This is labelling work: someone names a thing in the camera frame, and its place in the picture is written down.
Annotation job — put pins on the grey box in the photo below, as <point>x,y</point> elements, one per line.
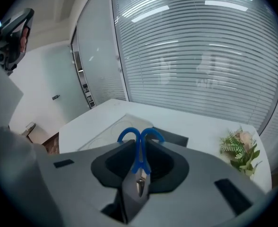
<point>174,138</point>

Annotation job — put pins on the person's left hand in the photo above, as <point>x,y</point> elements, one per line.
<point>25,40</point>

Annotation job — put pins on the artificial flower bouquet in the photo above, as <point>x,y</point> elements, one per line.
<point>243,136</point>

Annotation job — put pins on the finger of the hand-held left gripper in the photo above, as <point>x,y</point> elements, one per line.
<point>18,18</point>

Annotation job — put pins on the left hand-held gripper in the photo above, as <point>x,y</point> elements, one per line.
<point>2,96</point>

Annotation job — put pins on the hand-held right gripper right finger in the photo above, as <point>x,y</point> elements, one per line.
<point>200,174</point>

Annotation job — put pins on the frosted glass door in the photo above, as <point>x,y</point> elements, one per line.
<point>46,79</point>

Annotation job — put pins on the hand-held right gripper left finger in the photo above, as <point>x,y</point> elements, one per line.
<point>82,197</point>

